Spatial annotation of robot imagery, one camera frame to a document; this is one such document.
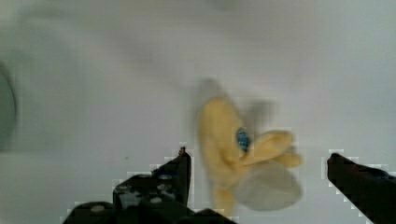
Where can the yellow plush banana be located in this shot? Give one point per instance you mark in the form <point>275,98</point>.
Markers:
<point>251,170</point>

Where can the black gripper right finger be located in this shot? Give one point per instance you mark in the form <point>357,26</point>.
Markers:
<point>371,190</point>

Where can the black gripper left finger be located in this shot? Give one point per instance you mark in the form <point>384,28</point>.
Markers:
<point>159,197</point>

